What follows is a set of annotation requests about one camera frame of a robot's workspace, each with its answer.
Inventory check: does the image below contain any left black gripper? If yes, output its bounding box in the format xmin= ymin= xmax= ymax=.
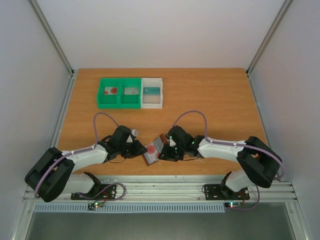
xmin=118 ymin=140 xmax=148 ymax=159

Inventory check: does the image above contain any red circle white card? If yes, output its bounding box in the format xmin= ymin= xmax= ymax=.
xmin=143 ymin=143 xmax=160 ymax=165

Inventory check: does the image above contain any brown leather card holder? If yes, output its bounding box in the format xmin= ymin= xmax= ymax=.
xmin=142 ymin=134 xmax=166 ymax=166

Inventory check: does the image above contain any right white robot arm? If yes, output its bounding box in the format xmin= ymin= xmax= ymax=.
xmin=159 ymin=126 xmax=283 ymax=200

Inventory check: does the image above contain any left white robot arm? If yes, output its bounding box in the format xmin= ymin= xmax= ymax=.
xmin=24 ymin=125 xmax=148 ymax=203

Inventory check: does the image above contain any teal card in bin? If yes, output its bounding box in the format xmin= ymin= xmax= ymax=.
xmin=143 ymin=86 xmax=161 ymax=96

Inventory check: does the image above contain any red dotted card in bin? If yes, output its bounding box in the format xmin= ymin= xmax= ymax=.
xmin=103 ymin=86 xmax=118 ymax=95

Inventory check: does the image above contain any white translucent bin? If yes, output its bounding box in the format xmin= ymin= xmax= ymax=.
xmin=140 ymin=77 xmax=163 ymax=109

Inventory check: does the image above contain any green two-compartment bin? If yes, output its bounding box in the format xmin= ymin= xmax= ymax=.
xmin=96 ymin=77 xmax=141 ymax=109

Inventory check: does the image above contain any left green circuit board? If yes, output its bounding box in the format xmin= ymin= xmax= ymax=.
xmin=87 ymin=202 xmax=104 ymax=211

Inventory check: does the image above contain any green circuit board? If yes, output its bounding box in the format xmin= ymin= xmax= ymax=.
xmin=87 ymin=202 xmax=104 ymax=211
xmin=224 ymin=201 xmax=243 ymax=209

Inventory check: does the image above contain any right green circuit board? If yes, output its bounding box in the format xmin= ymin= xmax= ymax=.
xmin=224 ymin=201 xmax=243 ymax=209

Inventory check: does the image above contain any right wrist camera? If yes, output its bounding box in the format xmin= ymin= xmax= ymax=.
xmin=169 ymin=138 xmax=177 ymax=147

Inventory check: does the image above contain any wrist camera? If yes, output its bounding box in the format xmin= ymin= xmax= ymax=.
xmin=126 ymin=129 xmax=139 ymax=143
xmin=169 ymin=138 xmax=177 ymax=147

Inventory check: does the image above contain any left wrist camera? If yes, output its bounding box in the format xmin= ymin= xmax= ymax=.
xmin=126 ymin=129 xmax=139 ymax=143

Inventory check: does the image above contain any aluminium rail frame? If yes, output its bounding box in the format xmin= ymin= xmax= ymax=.
xmin=22 ymin=174 xmax=298 ymax=203

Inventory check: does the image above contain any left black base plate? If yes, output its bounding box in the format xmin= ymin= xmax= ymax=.
xmin=70 ymin=184 xmax=117 ymax=200

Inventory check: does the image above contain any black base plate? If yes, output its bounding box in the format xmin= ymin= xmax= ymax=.
xmin=70 ymin=184 xmax=117 ymax=200
xmin=201 ymin=184 xmax=250 ymax=201

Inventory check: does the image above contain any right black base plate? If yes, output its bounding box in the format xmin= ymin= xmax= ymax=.
xmin=201 ymin=184 xmax=250 ymax=201

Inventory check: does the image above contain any grey slotted cable duct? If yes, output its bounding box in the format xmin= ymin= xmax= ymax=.
xmin=34 ymin=202 xmax=225 ymax=214

